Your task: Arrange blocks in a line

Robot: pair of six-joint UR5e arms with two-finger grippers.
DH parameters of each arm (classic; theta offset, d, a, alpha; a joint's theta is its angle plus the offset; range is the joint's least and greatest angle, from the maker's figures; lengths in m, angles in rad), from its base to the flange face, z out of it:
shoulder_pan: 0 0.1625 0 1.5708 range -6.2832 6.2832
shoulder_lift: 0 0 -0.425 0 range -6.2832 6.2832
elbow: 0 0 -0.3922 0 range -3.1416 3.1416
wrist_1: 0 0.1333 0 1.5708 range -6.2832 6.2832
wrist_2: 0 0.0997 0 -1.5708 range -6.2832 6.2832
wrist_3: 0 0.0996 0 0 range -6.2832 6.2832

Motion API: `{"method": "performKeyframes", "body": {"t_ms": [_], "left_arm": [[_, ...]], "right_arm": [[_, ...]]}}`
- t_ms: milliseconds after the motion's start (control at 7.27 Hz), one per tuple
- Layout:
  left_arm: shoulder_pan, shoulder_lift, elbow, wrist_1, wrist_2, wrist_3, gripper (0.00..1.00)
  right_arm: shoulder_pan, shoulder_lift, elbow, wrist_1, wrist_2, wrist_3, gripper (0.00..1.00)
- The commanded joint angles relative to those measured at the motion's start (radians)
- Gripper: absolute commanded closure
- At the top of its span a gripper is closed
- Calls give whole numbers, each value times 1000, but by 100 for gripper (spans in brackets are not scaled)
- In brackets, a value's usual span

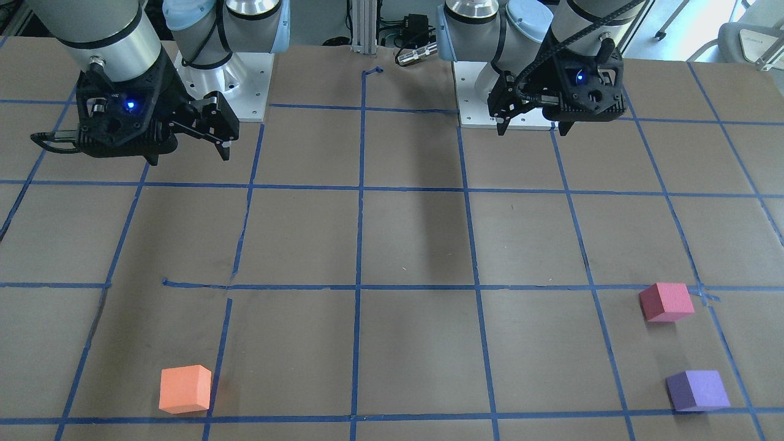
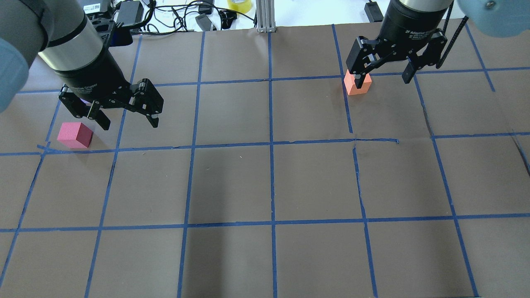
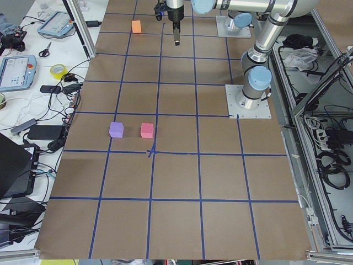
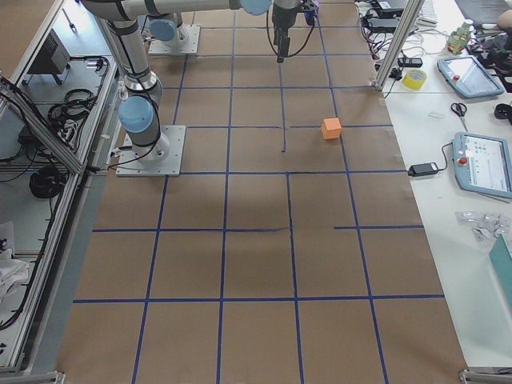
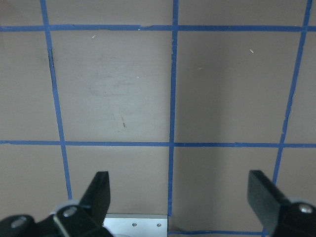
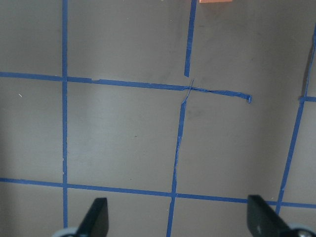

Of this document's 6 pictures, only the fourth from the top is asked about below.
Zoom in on near teach pendant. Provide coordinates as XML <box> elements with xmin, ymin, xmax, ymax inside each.
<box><xmin>452</xmin><ymin>132</ymin><xmax>511</xmax><ymax>199</ymax></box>

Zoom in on far teach pendant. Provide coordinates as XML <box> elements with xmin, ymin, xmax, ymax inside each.
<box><xmin>437</xmin><ymin>56</ymin><xmax>504</xmax><ymax>98</ymax></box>

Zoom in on orange foam cube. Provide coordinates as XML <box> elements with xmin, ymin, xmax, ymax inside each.
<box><xmin>321</xmin><ymin>118</ymin><xmax>342</xmax><ymax>140</ymax></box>

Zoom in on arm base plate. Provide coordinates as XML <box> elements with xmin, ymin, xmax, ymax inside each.
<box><xmin>115</xmin><ymin>126</ymin><xmax>186</xmax><ymax>177</ymax></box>
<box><xmin>149</xmin><ymin>20</ymin><xmax>201</xmax><ymax>55</ymax></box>

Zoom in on black power adapter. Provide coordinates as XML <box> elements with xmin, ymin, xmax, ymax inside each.
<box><xmin>407</xmin><ymin>162</ymin><xmax>439</xmax><ymax>177</ymax></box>

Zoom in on teach pendant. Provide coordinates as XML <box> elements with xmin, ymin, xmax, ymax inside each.
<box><xmin>437</xmin><ymin>56</ymin><xmax>504</xmax><ymax>98</ymax></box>
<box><xmin>452</xmin><ymin>132</ymin><xmax>511</xmax><ymax>199</ymax></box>

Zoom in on bag of small parts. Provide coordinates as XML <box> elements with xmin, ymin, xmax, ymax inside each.
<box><xmin>454</xmin><ymin>211</ymin><xmax>511</xmax><ymax>242</ymax></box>

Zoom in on black handled scissors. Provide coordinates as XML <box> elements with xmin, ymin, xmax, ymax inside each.
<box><xmin>450</xmin><ymin>102</ymin><xmax>468</xmax><ymax>132</ymax></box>

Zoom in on brown paper mat blue grid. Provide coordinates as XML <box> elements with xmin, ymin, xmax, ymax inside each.
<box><xmin>57</xmin><ymin>1</ymin><xmax>465</xmax><ymax>383</ymax></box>

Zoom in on aluminium frame post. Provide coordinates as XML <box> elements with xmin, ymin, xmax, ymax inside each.
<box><xmin>373</xmin><ymin>0</ymin><xmax>423</xmax><ymax>91</ymax></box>

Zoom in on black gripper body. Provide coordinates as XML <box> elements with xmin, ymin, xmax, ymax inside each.
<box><xmin>272</xmin><ymin>0</ymin><xmax>300</xmax><ymax>27</ymax></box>

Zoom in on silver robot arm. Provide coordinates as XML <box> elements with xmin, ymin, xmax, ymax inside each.
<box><xmin>149</xmin><ymin>13</ymin><xmax>189</xmax><ymax>45</ymax></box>
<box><xmin>82</xmin><ymin>1</ymin><xmax>302</xmax><ymax>166</ymax></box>

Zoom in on yellow tape roll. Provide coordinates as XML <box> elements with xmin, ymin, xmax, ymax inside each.
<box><xmin>402</xmin><ymin>68</ymin><xmax>427</xmax><ymax>90</ymax></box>

